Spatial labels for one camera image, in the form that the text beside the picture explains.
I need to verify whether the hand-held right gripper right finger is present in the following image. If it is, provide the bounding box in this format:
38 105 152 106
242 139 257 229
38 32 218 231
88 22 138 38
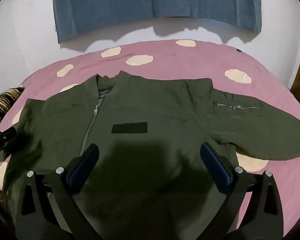
197 142 285 240

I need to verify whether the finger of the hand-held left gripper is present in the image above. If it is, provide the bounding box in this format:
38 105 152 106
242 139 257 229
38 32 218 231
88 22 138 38
0 126 17 145

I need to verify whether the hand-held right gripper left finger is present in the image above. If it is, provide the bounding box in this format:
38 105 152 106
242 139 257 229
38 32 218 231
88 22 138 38
15 143 103 240

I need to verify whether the olive green jacket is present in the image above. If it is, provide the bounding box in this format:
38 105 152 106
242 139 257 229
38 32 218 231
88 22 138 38
0 70 300 240

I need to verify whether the brown striped pillow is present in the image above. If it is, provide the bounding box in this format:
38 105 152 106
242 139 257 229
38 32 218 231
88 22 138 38
0 87 24 135

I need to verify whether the pink bedsheet with cream dots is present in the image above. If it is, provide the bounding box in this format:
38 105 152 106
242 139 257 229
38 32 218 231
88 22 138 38
0 39 300 240

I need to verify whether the blue curtain panel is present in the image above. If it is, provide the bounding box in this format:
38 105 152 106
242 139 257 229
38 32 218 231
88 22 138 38
149 0 262 33
52 0 155 44

